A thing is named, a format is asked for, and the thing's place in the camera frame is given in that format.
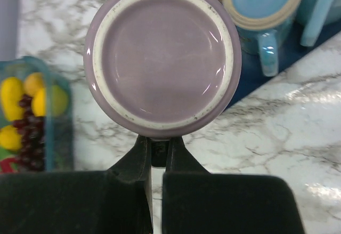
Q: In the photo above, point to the dark red toy grapes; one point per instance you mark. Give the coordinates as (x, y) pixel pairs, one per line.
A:
(31, 156)

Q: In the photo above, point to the blue butterfly mug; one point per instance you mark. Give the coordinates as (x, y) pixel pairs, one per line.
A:
(263, 26)

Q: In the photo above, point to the yellow toy mango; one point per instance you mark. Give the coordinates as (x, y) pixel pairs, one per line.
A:
(11, 93)

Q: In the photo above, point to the teal plastic fruit bin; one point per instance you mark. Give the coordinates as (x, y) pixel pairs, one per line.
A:
(58, 138)

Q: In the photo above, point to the red toy dragon fruit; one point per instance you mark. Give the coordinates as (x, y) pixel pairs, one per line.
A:
(8, 163)

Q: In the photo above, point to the dark blue mat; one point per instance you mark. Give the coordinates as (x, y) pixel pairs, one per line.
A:
(291, 51)

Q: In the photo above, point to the purple ceramic mug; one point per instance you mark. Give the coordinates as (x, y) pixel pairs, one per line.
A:
(162, 68)

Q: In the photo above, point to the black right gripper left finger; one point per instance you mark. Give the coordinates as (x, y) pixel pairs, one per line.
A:
(117, 200)

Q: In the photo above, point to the light blue faceted mug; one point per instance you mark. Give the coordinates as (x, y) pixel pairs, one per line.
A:
(313, 15)

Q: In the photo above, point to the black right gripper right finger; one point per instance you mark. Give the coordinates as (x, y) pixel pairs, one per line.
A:
(197, 201)

